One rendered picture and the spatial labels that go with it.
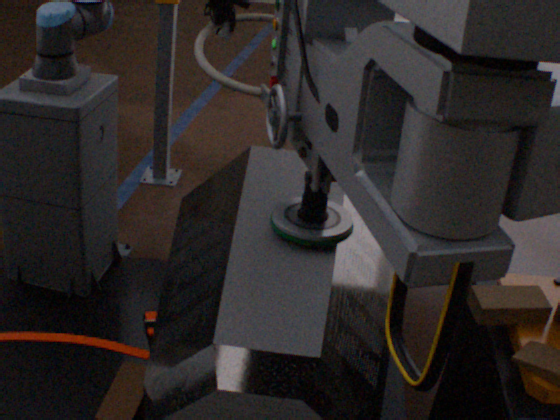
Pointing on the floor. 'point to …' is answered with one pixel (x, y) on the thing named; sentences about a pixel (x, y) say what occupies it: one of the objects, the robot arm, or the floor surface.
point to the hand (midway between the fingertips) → (223, 35)
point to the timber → (125, 395)
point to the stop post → (157, 175)
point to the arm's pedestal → (60, 185)
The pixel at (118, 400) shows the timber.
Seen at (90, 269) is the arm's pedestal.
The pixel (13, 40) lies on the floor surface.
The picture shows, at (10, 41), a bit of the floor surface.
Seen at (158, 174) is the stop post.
